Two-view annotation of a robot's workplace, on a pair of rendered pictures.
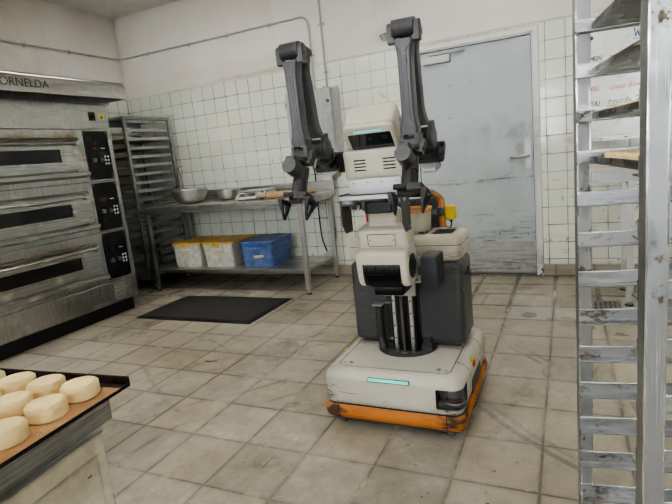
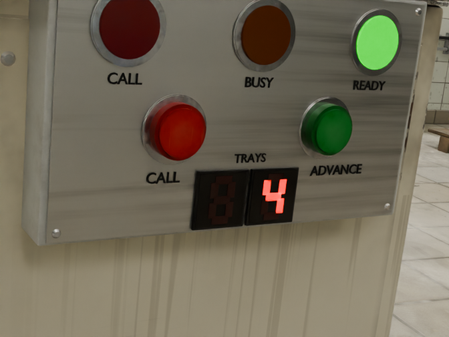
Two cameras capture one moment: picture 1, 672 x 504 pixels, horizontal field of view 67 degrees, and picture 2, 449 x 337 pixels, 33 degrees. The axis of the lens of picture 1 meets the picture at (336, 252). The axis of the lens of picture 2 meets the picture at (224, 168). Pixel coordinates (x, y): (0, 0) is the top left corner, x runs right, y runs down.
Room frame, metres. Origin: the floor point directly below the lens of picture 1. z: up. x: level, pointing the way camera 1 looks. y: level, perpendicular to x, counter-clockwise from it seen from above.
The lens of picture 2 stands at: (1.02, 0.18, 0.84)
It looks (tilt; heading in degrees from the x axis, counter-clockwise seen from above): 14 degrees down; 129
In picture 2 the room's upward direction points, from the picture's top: 6 degrees clockwise
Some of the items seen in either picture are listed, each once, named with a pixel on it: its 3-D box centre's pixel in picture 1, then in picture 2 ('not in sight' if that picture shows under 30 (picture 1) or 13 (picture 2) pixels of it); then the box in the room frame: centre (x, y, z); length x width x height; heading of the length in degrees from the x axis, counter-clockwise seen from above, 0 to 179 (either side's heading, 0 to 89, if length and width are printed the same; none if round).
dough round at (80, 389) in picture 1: (80, 389); not in sight; (0.67, 0.38, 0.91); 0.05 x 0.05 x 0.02
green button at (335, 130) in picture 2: not in sight; (326, 128); (0.79, 0.56, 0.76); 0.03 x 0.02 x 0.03; 71
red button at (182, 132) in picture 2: not in sight; (175, 130); (0.76, 0.47, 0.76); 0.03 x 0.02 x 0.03; 71
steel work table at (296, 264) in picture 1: (240, 237); not in sight; (5.12, 0.96, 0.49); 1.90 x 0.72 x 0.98; 65
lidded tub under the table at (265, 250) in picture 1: (267, 249); not in sight; (5.00, 0.69, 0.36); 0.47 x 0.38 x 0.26; 156
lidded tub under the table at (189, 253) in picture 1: (199, 250); not in sight; (5.36, 1.46, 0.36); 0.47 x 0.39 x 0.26; 153
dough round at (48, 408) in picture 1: (46, 408); not in sight; (0.61, 0.40, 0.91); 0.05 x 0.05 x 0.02
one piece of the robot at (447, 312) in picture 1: (409, 278); not in sight; (2.37, -0.34, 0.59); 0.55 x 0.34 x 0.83; 65
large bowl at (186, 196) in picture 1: (190, 196); not in sight; (5.34, 1.46, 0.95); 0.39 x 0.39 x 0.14
